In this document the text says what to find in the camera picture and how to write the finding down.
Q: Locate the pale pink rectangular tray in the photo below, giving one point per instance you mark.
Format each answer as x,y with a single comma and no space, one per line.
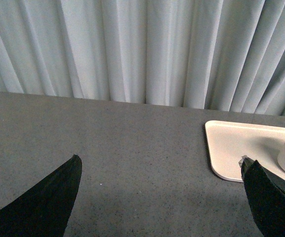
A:
228,142

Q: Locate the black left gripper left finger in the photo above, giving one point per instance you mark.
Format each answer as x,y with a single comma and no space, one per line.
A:
44,209

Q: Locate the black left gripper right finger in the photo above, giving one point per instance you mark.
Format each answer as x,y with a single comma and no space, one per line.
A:
265,192

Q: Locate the white pleated curtain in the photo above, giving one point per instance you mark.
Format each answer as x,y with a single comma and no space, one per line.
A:
226,55

